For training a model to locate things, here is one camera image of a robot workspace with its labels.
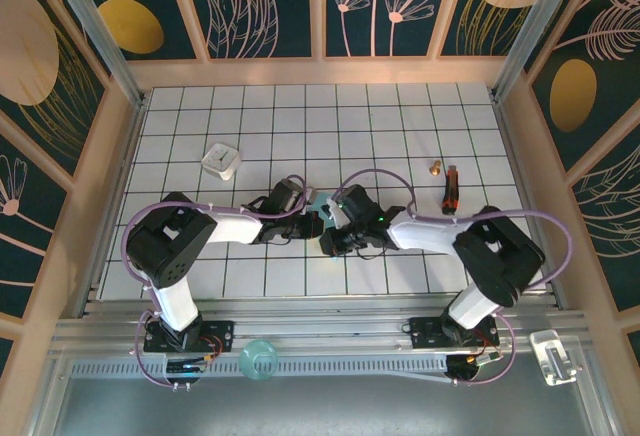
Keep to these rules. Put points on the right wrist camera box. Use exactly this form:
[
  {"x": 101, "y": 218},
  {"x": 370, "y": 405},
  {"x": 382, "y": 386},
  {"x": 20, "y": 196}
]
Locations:
[{"x": 334, "y": 213}]

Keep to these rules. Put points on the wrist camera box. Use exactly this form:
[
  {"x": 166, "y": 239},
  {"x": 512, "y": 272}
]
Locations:
[
  {"x": 334, "y": 213},
  {"x": 309, "y": 195}
]

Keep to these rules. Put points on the light blue cloth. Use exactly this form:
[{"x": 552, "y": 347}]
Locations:
[{"x": 319, "y": 202}]

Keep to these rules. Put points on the small brass knob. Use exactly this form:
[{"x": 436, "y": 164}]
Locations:
[{"x": 434, "y": 169}]

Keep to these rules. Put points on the orange black screwdriver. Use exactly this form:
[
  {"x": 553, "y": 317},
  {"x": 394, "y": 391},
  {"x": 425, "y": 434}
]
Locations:
[{"x": 450, "y": 196}]

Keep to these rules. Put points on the dark floral wall panel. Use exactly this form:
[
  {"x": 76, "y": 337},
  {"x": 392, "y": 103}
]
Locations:
[
  {"x": 30, "y": 56},
  {"x": 465, "y": 31},
  {"x": 615, "y": 231},
  {"x": 25, "y": 256},
  {"x": 295, "y": 16},
  {"x": 360, "y": 31},
  {"x": 600, "y": 81},
  {"x": 165, "y": 6}
]

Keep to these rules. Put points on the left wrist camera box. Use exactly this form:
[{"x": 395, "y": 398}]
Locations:
[{"x": 309, "y": 195}]

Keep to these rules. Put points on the aluminium corner post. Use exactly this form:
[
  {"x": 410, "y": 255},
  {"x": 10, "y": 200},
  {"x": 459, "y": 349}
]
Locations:
[
  {"x": 541, "y": 21},
  {"x": 102, "y": 41}
]

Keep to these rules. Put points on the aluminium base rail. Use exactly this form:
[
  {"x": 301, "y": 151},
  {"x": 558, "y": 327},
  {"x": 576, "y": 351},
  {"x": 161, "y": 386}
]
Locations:
[{"x": 325, "y": 321}]

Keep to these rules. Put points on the white square clock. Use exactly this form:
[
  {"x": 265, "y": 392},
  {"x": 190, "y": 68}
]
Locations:
[{"x": 222, "y": 161}]

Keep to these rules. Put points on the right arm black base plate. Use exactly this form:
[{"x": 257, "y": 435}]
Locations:
[{"x": 425, "y": 336}]

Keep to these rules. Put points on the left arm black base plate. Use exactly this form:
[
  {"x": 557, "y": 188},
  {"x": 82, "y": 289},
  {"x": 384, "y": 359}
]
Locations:
[{"x": 222, "y": 331}]

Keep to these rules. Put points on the clear acrylic bracket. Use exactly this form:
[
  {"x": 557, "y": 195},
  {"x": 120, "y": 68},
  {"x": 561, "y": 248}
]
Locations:
[{"x": 550, "y": 356}]

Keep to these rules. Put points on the clear teal glass bowl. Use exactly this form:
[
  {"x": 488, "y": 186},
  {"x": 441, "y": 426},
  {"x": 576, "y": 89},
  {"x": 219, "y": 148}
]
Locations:
[{"x": 257, "y": 361}]

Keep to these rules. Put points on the small black circuit board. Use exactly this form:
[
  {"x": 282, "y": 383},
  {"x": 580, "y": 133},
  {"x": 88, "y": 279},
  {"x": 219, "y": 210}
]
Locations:
[
  {"x": 185, "y": 368},
  {"x": 465, "y": 368}
]

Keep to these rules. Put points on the aluminium side rail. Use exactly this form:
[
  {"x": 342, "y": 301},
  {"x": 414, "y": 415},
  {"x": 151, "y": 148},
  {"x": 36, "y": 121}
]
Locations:
[
  {"x": 515, "y": 156},
  {"x": 114, "y": 206}
]

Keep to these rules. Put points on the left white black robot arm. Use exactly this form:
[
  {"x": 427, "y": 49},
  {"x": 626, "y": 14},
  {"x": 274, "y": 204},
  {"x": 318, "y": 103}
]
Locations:
[{"x": 165, "y": 246}]

